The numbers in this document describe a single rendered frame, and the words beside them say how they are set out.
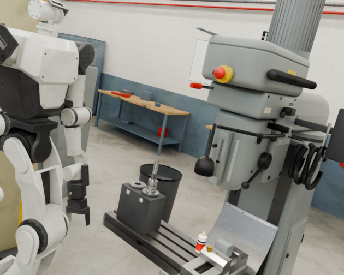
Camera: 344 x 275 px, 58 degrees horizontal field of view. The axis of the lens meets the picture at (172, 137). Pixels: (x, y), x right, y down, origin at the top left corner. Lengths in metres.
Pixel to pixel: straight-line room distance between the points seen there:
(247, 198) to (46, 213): 1.02
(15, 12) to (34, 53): 1.36
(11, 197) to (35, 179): 1.56
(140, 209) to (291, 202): 0.76
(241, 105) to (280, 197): 0.66
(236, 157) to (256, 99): 0.24
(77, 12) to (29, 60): 9.00
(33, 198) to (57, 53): 0.55
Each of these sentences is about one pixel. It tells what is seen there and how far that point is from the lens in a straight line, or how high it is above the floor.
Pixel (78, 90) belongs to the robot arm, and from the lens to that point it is 1.44.
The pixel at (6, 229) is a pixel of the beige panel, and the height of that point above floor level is 0.22.
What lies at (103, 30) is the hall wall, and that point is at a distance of 9.00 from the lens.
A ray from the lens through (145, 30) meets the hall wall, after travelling 7.80.
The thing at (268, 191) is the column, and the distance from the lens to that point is 1.71.
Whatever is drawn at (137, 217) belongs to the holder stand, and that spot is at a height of 0.99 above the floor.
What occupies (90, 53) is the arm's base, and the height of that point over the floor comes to 1.73.
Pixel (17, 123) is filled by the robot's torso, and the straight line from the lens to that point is 1.29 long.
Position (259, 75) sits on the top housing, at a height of 1.78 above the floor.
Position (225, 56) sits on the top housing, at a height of 1.82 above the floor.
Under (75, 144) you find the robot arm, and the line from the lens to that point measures 1.48.
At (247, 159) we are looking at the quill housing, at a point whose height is 1.47.
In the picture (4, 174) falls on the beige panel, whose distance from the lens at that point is 2.71.
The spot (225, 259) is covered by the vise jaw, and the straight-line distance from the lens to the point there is 1.41.
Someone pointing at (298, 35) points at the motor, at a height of 1.98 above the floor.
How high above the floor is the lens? 1.75
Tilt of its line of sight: 13 degrees down
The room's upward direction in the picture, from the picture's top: 12 degrees clockwise
